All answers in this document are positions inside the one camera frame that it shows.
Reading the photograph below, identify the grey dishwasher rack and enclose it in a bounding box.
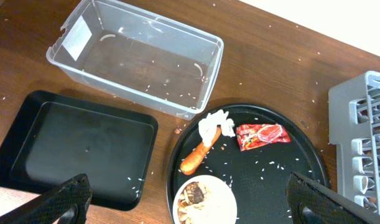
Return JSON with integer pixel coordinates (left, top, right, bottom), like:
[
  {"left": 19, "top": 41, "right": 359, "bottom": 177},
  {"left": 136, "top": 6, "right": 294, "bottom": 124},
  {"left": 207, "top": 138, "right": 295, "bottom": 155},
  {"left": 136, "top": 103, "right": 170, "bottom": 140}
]
[{"left": 328, "top": 71, "right": 380, "bottom": 215}]

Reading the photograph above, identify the black round tray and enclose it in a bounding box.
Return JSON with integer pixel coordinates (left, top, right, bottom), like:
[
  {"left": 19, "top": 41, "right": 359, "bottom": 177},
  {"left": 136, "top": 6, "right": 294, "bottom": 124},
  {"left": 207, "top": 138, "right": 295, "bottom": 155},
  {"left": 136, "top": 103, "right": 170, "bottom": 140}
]
[{"left": 166, "top": 103, "right": 330, "bottom": 224}]

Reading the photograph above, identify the orange carrot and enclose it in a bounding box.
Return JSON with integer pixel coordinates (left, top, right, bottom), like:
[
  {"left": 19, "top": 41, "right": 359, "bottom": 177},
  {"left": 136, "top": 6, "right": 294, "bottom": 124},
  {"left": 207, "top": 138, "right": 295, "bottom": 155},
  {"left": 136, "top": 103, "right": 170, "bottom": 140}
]
[{"left": 180, "top": 127, "right": 221, "bottom": 175}]

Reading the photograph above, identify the white tissue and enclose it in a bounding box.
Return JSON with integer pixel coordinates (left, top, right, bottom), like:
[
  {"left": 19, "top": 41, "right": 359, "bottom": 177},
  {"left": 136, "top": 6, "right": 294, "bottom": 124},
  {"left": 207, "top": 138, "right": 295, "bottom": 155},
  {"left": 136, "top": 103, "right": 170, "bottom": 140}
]
[{"left": 198, "top": 110, "right": 236, "bottom": 147}]

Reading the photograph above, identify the clear plastic bin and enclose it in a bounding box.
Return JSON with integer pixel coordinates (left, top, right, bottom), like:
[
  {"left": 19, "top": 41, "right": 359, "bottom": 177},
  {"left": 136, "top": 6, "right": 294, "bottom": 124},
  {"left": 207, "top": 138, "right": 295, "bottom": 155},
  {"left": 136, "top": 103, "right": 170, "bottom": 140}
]
[{"left": 46, "top": 0, "right": 224, "bottom": 120}]

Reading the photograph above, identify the pink bowl with food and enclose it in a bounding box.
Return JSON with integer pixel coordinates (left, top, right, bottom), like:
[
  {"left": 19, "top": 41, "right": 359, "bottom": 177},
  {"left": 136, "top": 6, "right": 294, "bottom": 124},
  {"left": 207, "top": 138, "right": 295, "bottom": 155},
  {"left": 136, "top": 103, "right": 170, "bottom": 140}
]
[{"left": 171, "top": 175, "right": 237, "bottom": 224}]

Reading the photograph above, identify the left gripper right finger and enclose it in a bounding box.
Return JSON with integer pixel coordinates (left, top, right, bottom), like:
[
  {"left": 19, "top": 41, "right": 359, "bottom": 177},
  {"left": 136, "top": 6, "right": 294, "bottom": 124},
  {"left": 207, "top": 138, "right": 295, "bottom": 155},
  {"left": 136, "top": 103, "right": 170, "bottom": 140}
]
[{"left": 285, "top": 172, "right": 380, "bottom": 224}]

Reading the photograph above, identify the black rectangular tray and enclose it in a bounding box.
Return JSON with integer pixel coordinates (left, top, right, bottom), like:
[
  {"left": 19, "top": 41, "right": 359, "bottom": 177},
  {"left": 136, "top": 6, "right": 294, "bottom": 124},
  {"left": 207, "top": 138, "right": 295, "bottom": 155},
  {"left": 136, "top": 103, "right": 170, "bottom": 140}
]
[{"left": 0, "top": 90, "right": 158, "bottom": 211}]

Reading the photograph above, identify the red snack wrapper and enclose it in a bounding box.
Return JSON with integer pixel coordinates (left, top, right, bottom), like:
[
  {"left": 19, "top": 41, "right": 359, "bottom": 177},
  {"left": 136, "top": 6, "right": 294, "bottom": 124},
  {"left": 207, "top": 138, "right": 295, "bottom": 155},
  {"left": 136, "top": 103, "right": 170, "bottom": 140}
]
[{"left": 236, "top": 124, "right": 291, "bottom": 151}]

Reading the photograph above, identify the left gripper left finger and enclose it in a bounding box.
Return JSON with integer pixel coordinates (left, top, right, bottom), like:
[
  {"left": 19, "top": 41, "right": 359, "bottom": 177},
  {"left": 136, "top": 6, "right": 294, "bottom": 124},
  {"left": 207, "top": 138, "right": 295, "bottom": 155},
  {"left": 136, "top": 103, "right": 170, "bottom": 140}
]
[{"left": 0, "top": 174, "right": 92, "bottom": 224}]

